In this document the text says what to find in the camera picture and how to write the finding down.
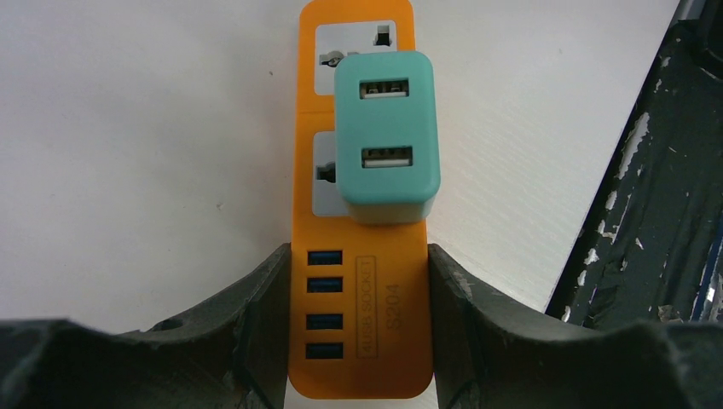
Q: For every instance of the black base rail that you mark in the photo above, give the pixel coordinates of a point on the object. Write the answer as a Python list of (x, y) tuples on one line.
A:
[(651, 245)]

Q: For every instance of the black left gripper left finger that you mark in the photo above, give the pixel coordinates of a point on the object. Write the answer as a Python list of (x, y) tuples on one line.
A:
[(229, 351)]

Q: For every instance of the orange power strip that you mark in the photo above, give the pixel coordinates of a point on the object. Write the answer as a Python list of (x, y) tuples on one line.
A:
[(360, 321)]

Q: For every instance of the teal adapter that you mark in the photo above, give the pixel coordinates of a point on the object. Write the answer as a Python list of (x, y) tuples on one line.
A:
[(387, 150)]

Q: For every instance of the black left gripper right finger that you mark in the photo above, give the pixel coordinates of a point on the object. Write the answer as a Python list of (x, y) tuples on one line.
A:
[(491, 351)]

